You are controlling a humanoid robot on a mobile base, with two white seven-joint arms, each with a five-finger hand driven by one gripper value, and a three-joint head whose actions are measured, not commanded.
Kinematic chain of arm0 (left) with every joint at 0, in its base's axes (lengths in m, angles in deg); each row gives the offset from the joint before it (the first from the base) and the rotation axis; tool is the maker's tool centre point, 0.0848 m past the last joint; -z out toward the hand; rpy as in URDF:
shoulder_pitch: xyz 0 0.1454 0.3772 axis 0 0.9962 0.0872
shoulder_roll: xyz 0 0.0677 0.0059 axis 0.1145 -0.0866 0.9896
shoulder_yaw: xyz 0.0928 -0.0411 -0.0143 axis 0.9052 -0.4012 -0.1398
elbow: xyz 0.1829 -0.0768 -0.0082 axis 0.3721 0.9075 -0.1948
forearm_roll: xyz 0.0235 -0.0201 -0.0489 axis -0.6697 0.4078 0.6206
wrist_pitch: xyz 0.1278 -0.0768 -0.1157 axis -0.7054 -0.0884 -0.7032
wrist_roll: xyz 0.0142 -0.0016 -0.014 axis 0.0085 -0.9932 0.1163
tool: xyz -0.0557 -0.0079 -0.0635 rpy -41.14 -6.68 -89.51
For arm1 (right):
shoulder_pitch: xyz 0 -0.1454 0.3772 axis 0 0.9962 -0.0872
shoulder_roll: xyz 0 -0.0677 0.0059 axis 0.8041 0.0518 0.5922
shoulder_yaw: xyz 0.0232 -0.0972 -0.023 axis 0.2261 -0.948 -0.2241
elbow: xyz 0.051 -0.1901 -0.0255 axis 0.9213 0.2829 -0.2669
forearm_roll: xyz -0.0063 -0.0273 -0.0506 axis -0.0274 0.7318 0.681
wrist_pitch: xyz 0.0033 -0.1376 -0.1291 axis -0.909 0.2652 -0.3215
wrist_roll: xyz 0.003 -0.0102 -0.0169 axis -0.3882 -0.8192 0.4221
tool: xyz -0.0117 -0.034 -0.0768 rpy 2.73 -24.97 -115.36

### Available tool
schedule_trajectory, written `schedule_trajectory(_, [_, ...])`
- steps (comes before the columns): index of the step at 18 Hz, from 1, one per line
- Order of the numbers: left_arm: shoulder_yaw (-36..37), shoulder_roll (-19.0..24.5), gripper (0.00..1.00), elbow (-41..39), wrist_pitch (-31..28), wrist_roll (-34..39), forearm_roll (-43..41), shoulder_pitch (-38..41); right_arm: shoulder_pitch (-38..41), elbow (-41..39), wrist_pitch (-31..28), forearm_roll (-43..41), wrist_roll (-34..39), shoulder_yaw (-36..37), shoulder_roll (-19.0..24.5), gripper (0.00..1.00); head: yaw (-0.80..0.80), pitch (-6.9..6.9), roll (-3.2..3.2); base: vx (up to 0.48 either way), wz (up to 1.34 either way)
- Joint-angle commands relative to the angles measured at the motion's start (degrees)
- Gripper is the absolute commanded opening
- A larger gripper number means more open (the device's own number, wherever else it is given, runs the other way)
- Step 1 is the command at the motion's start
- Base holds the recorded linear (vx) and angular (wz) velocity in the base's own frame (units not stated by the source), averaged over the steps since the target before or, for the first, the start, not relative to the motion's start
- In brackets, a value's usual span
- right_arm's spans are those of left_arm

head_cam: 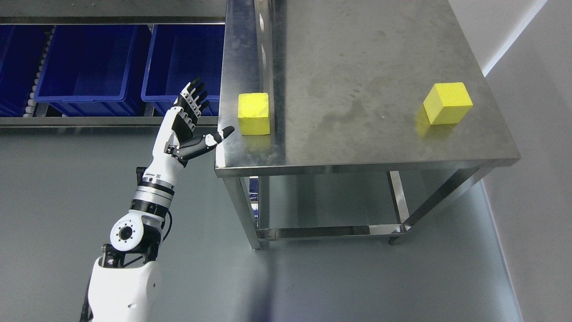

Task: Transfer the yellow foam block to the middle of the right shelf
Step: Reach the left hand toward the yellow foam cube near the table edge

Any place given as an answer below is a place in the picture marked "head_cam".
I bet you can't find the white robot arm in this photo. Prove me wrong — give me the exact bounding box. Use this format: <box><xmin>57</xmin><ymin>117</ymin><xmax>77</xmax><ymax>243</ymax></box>
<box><xmin>80</xmin><ymin>77</ymin><xmax>234</xmax><ymax>322</ymax></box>

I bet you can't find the blue plastic bin left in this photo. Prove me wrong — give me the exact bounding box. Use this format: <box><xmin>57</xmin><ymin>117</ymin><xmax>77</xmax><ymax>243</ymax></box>
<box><xmin>0</xmin><ymin>25</ymin><xmax>46</xmax><ymax>117</ymax></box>

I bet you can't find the blue plastic bin right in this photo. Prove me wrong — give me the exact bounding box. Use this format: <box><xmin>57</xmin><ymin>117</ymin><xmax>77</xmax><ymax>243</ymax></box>
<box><xmin>141</xmin><ymin>24</ymin><xmax>225</xmax><ymax>117</ymax></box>

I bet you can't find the blue plastic bin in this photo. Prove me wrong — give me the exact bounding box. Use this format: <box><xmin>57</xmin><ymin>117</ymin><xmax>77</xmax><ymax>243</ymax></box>
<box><xmin>141</xmin><ymin>24</ymin><xmax>225</xmax><ymax>117</ymax></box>
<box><xmin>0</xmin><ymin>25</ymin><xmax>46</xmax><ymax>117</ymax></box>
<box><xmin>34</xmin><ymin>25</ymin><xmax>148</xmax><ymax>117</ymax></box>

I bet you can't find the yellow foam block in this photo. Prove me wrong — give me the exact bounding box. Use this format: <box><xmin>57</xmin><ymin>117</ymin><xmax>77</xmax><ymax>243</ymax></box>
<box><xmin>423</xmin><ymin>82</ymin><xmax>473</xmax><ymax>126</ymax></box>
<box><xmin>237</xmin><ymin>93</ymin><xmax>270</xmax><ymax>136</ymax></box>

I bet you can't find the steel roller shelf rack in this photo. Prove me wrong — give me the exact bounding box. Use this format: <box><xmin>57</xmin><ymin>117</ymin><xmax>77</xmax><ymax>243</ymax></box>
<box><xmin>0</xmin><ymin>17</ymin><xmax>225</xmax><ymax>128</ymax></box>

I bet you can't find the stainless steel table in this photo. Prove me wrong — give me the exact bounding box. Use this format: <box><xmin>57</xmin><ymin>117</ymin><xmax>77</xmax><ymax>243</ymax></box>
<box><xmin>214</xmin><ymin>0</ymin><xmax>521</xmax><ymax>249</ymax></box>

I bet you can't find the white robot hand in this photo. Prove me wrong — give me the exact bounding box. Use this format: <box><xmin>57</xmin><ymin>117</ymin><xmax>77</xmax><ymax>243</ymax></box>
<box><xmin>152</xmin><ymin>77</ymin><xmax>235</xmax><ymax>169</ymax></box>

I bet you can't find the blue plastic bin middle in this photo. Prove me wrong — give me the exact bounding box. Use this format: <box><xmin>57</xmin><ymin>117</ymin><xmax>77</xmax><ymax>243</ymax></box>
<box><xmin>34</xmin><ymin>25</ymin><xmax>148</xmax><ymax>117</ymax></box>

